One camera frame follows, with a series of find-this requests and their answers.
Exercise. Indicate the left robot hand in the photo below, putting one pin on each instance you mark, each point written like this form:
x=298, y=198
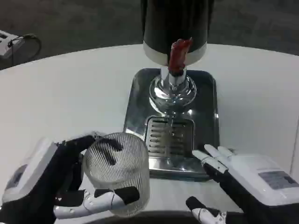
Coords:
x=42, y=172

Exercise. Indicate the black drink dispenser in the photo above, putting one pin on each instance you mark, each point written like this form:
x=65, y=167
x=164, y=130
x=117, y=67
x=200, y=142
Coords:
x=175, y=44

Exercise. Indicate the clear ribbed glass cup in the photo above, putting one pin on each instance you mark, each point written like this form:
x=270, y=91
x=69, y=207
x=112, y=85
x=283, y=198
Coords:
x=118, y=173

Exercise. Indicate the steel drip tray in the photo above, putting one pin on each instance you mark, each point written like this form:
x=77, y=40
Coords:
x=171, y=121

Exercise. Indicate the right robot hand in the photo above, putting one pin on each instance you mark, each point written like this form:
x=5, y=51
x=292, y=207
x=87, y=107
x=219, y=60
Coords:
x=252, y=177

